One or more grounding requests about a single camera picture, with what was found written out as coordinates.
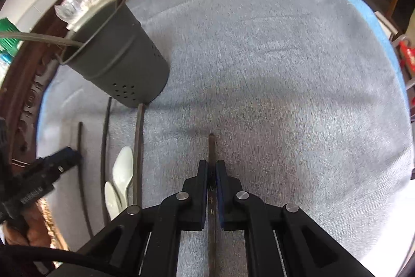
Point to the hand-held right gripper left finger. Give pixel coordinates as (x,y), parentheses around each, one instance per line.
(202,196)

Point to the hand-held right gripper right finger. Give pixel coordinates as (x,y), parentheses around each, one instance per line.
(222,199)

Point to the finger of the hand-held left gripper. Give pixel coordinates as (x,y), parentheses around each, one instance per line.
(66,156)

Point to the white ceramic spoon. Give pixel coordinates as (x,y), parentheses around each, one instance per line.
(112,199)
(124,166)

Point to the grey perforated utensil holder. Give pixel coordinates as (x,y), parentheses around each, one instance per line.
(129,62)

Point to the person's left forearm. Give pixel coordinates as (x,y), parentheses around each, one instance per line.
(22,231)

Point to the grey table cloth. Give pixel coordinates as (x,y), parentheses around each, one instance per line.
(275,69)

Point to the red plastic stool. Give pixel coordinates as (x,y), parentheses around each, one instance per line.
(408,56)

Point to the blue table cloth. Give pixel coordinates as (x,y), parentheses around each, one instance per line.
(373,14)

